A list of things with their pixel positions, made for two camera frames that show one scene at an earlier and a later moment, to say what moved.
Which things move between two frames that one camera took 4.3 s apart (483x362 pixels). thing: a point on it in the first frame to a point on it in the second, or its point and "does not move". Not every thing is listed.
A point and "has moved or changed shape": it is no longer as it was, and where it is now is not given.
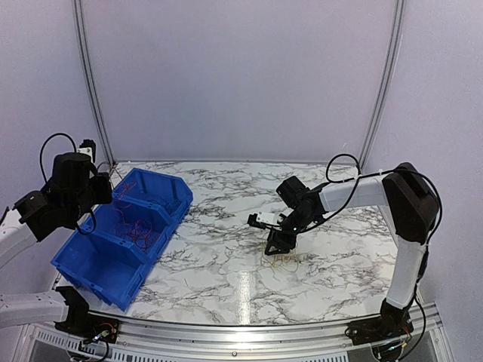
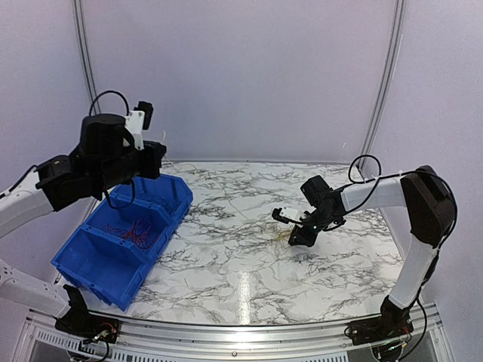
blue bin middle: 141,228 does not move
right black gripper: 278,240 to 307,240
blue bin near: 109,269 does not move
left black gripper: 105,196 to 155,151
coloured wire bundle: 287,261 has moved or changed shape
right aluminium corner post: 387,83 does not move
